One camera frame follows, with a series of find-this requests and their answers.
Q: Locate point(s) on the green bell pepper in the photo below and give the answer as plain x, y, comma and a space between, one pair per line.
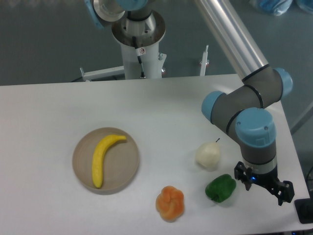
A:
221, 188

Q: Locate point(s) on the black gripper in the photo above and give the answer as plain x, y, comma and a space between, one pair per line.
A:
266, 177

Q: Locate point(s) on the blue plastic bag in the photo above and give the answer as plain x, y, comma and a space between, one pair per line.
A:
280, 7

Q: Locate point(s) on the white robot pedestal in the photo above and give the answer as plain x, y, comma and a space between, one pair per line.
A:
139, 43

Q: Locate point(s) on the white table frame bracket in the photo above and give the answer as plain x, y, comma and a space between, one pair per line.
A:
99, 74

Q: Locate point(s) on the white upright post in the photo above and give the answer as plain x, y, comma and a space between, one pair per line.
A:
204, 61

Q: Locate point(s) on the orange knotted bread roll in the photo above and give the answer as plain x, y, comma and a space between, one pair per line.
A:
170, 203

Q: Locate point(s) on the white pear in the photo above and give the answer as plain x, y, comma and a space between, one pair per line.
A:
208, 154

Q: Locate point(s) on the black device at table edge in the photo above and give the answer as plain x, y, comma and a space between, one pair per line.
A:
304, 209

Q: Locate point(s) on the yellow banana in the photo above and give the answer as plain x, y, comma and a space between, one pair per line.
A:
98, 157

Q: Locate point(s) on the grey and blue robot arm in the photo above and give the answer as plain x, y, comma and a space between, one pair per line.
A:
241, 114

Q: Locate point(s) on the beige round plate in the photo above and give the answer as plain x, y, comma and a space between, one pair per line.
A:
120, 163

